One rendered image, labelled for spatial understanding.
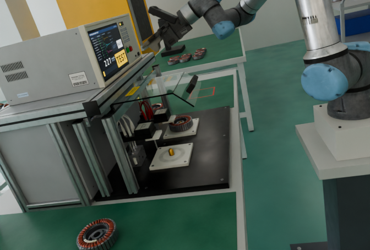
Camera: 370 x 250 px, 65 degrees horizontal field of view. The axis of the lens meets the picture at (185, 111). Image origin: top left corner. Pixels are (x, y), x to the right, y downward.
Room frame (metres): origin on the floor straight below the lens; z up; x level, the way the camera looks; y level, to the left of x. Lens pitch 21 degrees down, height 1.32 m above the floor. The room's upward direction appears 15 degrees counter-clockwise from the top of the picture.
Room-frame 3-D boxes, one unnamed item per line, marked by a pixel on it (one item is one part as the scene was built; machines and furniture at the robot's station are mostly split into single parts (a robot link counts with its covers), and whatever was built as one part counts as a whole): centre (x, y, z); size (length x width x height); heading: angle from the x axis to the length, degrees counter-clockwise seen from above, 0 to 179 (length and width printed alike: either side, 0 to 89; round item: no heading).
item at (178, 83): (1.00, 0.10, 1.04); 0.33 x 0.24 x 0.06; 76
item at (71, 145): (1.18, 0.31, 0.92); 0.66 x 0.01 x 0.30; 166
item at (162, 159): (1.00, 0.09, 0.78); 0.15 x 0.15 x 0.01; 76
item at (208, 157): (1.12, 0.08, 0.76); 0.64 x 0.47 x 0.02; 166
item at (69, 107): (1.19, 0.37, 1.09); 0.68 x 0.44 x 0.05; 166
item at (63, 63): (1.21, 0.37, 1.22); 0.44 x 0.39 x 0.20; 166
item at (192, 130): (1.23, 0.03, 0.78); 0.15 x 0.15 x 0.01; 76
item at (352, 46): (0.86, -0.54, 1.02); 0.13 x 0.12 x 0.14; 127
